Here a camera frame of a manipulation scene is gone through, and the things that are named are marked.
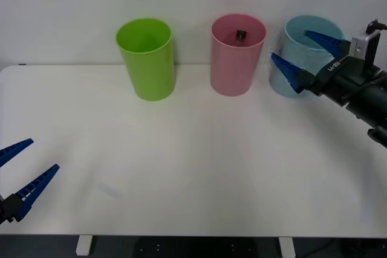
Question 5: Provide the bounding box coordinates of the white table leg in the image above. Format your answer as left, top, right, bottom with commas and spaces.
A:
75, 235, 93, 256
278, 236, 296, 258

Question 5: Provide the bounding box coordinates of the pink plastic bin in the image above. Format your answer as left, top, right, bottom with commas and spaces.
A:
210, 13, 268, 98

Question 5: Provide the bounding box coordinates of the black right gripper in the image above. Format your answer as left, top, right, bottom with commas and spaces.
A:
269, 30, 382, 108

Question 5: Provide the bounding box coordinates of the green plastic bin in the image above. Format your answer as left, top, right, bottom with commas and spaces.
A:
115, 18, 177, 102

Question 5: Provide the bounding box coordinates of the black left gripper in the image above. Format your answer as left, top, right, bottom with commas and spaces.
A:
0, 138, 60, 225

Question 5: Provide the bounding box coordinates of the pale blue plastic bin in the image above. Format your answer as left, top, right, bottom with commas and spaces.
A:
268, 14, 345, 100

